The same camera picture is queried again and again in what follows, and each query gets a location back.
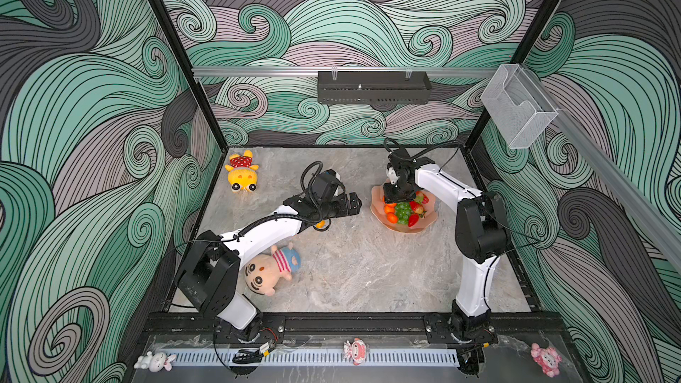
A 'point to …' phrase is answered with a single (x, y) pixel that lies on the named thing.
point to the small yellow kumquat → (320, 224)
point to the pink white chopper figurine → (356, 351)
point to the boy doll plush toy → (262, 271)
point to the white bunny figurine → (156, 362)
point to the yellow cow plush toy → (242, 174)
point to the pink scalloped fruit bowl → (379, 212)
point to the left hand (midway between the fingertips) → (353, 202)
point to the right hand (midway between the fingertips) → (389, 199)
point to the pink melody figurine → (547, 358)
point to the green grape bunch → (403, 212)
